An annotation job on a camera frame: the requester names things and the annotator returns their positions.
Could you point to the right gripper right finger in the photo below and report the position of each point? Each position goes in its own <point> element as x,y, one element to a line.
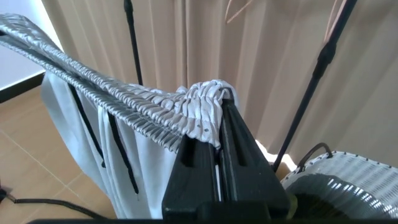
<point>248,180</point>

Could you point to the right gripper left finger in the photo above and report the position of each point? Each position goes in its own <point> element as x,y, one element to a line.
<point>189,186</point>

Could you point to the pale grey shorts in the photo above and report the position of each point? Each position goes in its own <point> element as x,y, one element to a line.
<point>77,130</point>

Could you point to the white laundry basket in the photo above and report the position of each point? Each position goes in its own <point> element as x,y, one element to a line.
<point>357,174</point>

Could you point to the black clothes rack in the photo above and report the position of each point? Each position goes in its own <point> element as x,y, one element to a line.
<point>323,59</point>

